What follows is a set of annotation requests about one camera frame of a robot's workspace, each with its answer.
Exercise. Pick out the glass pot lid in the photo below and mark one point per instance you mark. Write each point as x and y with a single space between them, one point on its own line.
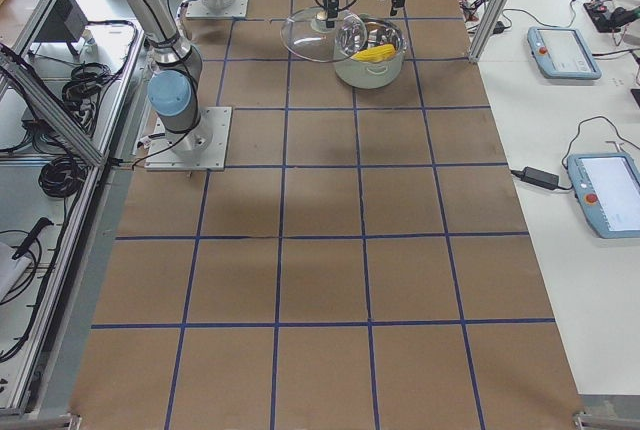
312 35

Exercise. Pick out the yellow corn cob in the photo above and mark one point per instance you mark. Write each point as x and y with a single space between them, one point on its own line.
376 54

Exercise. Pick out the pale green cooking pot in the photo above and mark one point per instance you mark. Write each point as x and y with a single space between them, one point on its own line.
365 75

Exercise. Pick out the far blue teach pendant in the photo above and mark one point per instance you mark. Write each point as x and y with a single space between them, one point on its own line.
562 54

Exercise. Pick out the blue teach pendant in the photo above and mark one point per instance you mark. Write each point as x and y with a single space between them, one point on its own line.
562 54
606 186

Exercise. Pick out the black power adapter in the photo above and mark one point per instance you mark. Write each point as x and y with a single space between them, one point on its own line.
540 178

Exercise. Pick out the near blue teach pendant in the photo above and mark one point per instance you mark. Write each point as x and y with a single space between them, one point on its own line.
606 186

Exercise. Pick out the aluminium frame post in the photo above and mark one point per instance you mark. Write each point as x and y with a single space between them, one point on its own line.
485 29

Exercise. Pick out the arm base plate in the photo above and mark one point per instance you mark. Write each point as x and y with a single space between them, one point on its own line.
204 148
217 9

